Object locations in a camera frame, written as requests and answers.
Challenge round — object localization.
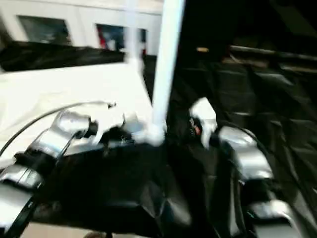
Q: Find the white plastic table leg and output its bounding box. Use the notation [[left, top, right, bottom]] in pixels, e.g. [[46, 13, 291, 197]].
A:
[[123, 0, 146, 73], [145, 0, 187, 146]]

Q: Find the white plastic table top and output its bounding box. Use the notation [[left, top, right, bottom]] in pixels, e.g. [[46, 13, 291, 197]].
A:
[[0, 61, 166, 170]]

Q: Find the black plastic sheet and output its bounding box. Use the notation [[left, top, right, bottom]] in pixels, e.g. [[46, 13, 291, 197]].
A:
[[0, 41, 317, 238]]

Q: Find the metal rod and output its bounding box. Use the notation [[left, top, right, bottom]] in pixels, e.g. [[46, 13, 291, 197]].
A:
[[229, 45, 317, 62]]

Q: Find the black backdrop cloth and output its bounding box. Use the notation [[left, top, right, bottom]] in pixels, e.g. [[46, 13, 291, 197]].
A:
[[173, 0, 317, 63]]

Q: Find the white glass-door cabinet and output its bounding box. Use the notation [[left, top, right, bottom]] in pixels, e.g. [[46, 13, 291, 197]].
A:
[[0, 0, 163, 57]]

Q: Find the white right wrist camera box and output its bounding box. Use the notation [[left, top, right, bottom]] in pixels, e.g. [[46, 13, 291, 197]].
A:
[[189, 96, 219, 150]]

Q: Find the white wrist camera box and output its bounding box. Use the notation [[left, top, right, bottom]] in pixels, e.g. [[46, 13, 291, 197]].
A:
[[189, 96, 219, 150], [92, 111, 140, 145]]

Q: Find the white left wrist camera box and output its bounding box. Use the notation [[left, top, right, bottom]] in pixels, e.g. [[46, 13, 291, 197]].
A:
[[92, 111, 140, 145]]

